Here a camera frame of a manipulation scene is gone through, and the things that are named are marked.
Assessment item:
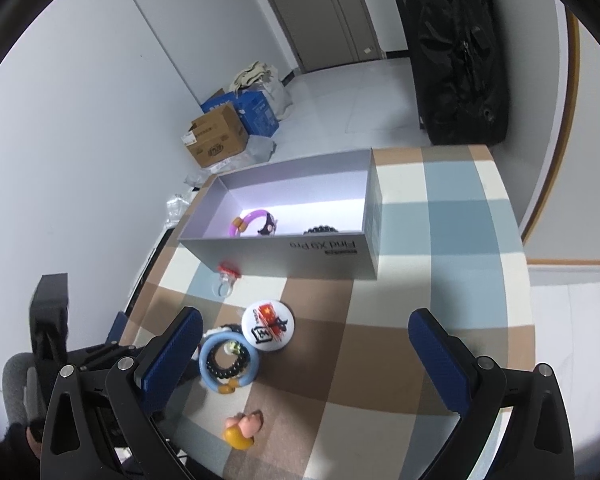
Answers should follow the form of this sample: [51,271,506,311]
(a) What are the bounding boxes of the blue cardboard box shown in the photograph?
[201,89,281,136]

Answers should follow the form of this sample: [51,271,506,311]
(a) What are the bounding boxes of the clear plastic wrap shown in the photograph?
[166,192,193,226]

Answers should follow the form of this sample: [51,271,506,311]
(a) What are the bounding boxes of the red gem plastic ring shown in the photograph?
[212,261,243,298]

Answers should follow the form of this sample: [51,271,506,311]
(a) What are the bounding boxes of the blue ring bracelet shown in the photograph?
[198,332,261,394]

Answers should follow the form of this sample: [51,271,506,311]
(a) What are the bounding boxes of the grey padded bar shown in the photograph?
[1,352,47,427]

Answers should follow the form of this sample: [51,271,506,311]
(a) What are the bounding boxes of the grey door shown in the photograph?
[247,0,383,73]

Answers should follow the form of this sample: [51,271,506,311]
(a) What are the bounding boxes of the grey cardboard box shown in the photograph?
[177,147,385,281]

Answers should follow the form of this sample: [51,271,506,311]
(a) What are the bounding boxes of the brown cardboard box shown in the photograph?
[181,104,251,168]

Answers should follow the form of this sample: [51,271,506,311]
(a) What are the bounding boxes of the white plastic bag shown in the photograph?
[260,72,296,121]

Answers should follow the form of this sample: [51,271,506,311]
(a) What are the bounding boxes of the clear plastic bags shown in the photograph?
[244,136,277,166]

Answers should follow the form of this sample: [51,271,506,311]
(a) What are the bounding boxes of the black bag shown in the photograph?
[400,0,511,146]

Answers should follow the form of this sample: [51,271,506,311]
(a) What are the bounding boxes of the pink and orange toy figure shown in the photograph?
[223,410,265,451]

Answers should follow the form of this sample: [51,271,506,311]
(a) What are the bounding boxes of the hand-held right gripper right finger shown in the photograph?
[408,308,576,480]

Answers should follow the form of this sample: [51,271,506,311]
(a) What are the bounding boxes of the purple bracelet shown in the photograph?
[228,208,273,237]

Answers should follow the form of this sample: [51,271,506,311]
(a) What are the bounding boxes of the dark purple charm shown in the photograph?
[256,212,281,237]

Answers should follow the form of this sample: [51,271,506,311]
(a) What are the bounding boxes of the white cabinet with wooden trim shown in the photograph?
[517,10,600,266]

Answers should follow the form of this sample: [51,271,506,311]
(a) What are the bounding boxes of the checked tablecloth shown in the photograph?
[120,144,537,480]

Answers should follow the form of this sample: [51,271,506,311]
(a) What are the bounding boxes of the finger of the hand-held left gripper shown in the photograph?
[70,311,146,373]

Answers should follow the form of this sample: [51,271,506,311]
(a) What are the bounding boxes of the black bead bracelet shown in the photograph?
[206,342,251,380]

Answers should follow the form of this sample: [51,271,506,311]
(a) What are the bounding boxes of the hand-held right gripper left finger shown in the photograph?
[39,306,204,480]

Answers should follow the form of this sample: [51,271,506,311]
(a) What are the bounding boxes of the beige cloth bag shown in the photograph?
[228,61,279,96]

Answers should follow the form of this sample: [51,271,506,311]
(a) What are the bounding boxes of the person's left hand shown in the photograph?
[26,424,47,453]

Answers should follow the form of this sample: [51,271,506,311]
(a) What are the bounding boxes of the white bead bracelet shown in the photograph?
[201,324,243,343]

